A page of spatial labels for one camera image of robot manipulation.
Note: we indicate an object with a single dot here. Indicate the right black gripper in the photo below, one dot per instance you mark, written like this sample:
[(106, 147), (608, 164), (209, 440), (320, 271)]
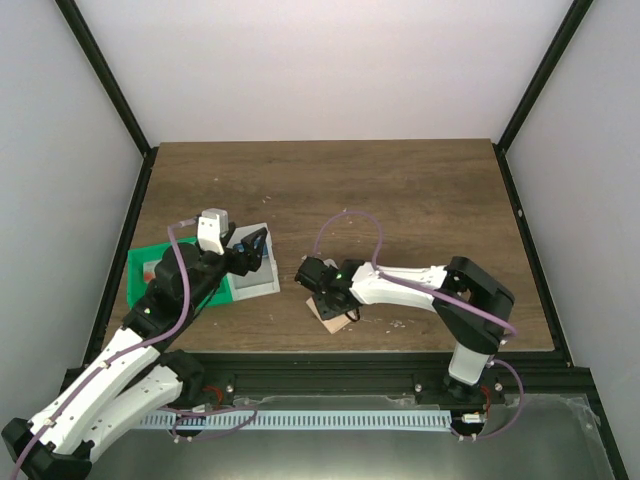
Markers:
[(325, 312)]

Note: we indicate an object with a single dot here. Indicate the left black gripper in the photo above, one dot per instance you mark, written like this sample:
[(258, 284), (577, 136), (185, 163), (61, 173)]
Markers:
[(241, 266)]

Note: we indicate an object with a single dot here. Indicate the beige card holder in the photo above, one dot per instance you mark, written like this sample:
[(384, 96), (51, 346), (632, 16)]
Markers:
[(332, 325)]

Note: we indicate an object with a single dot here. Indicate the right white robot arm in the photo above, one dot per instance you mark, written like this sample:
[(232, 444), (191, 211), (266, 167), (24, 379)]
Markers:
[(474, 307)]

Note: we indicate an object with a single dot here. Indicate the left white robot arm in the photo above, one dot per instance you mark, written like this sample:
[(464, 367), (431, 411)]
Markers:
[(136, 373)]

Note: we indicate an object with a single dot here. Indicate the blue vip card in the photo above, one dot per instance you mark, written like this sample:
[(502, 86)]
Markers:
[(263, 247)]

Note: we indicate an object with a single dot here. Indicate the red white card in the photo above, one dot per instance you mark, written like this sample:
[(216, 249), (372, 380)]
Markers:
[(148, 271)]

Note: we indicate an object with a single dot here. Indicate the white plastic bin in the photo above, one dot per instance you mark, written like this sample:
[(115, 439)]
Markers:
[(263, 282)]

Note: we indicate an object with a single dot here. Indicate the green plastic bin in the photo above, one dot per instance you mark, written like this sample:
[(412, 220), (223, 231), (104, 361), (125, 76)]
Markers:
[(141, 271)]

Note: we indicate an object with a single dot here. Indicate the light blue slotted strip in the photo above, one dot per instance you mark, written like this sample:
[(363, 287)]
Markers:
[(307, 420)]

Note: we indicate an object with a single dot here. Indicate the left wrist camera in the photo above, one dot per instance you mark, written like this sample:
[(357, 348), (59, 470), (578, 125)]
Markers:
[(212, 227)]

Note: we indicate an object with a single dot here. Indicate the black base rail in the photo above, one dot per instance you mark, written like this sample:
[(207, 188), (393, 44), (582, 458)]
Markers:
[(419, 375)]

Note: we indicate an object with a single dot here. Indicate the left black frame post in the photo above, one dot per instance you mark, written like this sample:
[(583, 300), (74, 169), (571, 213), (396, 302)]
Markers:
[(93, 53)]

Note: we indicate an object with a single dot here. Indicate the black frame post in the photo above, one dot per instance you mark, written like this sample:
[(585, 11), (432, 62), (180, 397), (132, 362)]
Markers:
[(93, 53), (562, 38)]

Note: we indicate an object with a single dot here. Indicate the right black frame post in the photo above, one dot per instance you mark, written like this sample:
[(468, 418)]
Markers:
[(562, 38)]

